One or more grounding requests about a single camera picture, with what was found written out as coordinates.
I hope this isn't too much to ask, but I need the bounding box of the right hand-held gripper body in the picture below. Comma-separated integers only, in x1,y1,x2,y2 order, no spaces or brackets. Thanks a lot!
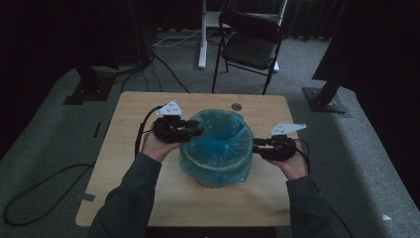
263,122,307,163

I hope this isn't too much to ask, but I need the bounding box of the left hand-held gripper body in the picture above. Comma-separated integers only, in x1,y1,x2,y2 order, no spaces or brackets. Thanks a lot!
152,99,187,144

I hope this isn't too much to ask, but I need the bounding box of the blue bucket with plastic liner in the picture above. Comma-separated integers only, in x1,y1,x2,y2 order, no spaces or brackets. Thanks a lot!
178,108,256,189

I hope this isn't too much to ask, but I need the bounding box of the person's left hand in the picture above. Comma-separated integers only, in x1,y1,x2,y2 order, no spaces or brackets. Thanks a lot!
141,130,181,163

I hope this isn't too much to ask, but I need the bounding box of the person's right hand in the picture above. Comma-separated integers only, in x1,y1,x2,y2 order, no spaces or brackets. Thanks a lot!
266,140,310,181

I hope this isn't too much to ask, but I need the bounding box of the black metal stand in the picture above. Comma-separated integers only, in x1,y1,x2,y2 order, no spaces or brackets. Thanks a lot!
302,49,352,115
62,63,116,106

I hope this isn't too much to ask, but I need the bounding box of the black folding chair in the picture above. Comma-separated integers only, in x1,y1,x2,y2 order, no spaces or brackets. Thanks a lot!
211,11,285,96

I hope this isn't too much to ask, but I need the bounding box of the black pleated curtain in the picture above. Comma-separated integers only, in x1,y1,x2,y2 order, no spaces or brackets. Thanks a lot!
145,0,353,40

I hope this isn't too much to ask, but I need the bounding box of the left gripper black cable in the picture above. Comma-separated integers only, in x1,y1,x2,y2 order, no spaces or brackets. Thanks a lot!
134,105,164,158

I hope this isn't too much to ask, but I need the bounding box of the thin black floor cable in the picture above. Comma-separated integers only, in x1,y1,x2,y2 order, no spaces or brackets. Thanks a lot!
152,51,191,93

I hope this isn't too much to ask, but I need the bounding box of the white floor cable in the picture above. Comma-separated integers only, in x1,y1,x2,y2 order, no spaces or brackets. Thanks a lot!
152,29,203,48

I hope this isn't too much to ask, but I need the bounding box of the long black floor cable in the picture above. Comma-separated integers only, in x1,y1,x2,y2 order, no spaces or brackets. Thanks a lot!
2,163,96,228

